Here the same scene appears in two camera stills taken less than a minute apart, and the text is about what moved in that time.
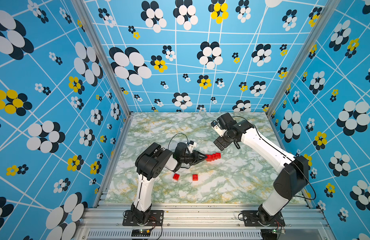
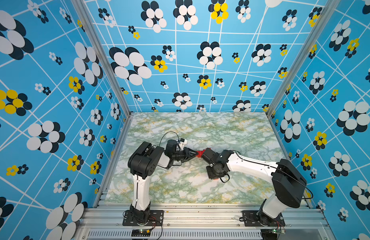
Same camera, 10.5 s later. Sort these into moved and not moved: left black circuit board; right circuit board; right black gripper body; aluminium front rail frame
Moved: right black gripper body
Not moved: aluminium front rail frame; right circuit board; left black circuit board
